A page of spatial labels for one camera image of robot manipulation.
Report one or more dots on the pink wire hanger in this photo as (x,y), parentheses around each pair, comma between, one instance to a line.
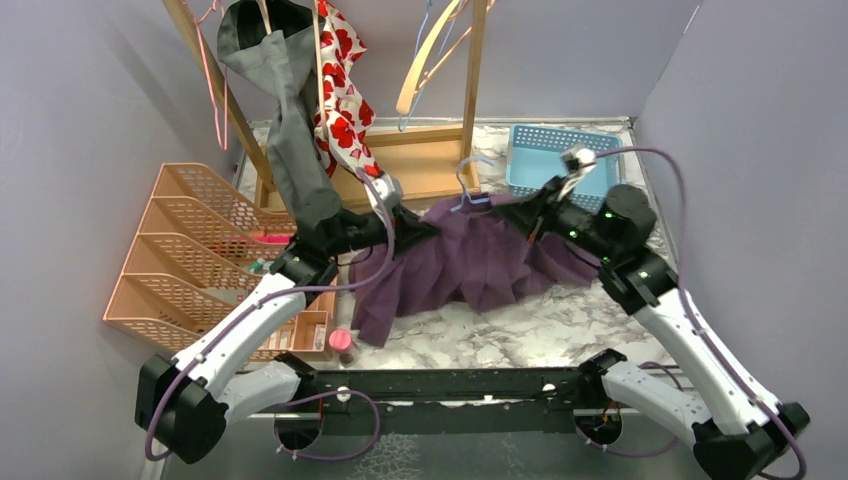
(216,79)

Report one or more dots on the peach plastic file organizer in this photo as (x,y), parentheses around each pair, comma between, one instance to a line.
(187,264)

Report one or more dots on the wooden clothes rack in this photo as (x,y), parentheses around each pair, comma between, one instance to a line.
(423,158)

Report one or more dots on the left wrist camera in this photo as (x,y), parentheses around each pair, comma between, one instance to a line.
(383,193)

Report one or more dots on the blue wire hanger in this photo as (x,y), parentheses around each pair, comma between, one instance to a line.
(426,37)
(467,185)

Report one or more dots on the blue plastic basket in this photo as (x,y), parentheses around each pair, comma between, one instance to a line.
(533,157)

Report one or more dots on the peach compartment tray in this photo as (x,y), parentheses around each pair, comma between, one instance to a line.
(305,335)

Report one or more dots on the grey skirt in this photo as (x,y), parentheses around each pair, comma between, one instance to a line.
(277,54)

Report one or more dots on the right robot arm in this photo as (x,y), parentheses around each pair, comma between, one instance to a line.
(734,426)

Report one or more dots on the wooden hanger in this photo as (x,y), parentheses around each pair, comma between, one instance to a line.
(317,30)
(264,12)
(431,53)

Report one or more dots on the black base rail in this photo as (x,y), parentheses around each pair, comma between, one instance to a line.
(560,400)

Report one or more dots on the purple cloth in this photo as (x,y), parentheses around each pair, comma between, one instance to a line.
(476,258)

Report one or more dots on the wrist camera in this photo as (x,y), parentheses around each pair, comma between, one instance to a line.
(579,161)
(383,193)

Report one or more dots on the red poppy print cloth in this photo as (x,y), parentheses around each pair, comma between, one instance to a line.
(342,144)

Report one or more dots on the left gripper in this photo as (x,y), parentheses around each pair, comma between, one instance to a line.
(410,229)

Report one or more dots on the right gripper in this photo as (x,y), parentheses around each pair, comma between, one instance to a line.
(542,207)

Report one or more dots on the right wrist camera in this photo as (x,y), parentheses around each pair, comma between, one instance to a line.
(579,161)

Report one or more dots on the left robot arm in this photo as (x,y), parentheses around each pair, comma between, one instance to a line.
(185,402)

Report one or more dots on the pink capped bottle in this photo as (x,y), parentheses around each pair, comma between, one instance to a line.
(342,343)

